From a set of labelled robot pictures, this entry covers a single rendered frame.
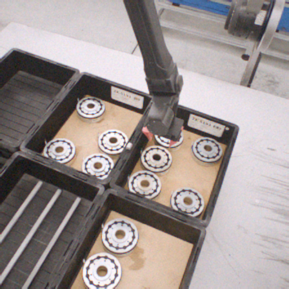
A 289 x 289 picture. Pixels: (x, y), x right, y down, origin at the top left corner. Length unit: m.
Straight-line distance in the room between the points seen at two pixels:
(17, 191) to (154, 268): 0.47
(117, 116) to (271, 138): 0.66
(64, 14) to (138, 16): 2.66
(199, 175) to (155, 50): 0.52
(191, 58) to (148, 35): 2.20
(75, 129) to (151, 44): 0.56
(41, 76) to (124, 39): 1.71
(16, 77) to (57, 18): 1.90
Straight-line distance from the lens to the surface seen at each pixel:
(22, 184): 1.13
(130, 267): 0.99
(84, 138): 1.20
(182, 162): 1.16
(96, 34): 3.09
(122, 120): 1.25
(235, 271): 1.18
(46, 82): 1.41
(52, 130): 1.20
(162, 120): 0.84
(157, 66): 0.80
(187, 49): 3.02
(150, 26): 0.73
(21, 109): 1.33
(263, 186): 1.36
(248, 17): 1.24
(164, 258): 1.00
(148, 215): 0.98
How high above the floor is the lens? 1.77
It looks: 53 degrees down
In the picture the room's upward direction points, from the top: 7 degrees clockwise
